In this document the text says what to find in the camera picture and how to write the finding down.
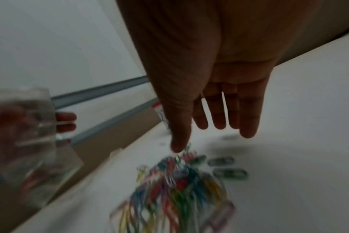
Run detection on person's left hand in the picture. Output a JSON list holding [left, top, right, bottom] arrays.
[[55, 111, 77, 134]]

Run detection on person's right hand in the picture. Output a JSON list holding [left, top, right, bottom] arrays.
[[115, 0, 316, 153]]

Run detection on small clear plastic bag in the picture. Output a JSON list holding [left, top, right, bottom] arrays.
[[0, 87, 84, 209]]

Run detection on pile of coloured paper clips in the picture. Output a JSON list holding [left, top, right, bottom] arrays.
[[109, 143, 250, 233]]

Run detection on beige partition with glass strip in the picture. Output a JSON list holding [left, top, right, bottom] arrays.
[[0, 75, 164, 233]]

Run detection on red cup with paper label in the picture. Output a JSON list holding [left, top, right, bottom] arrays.
[[151, 102, 172, 131]]

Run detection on beige partition panel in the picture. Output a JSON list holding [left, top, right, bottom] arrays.
[[273, 0, 349, 68]]

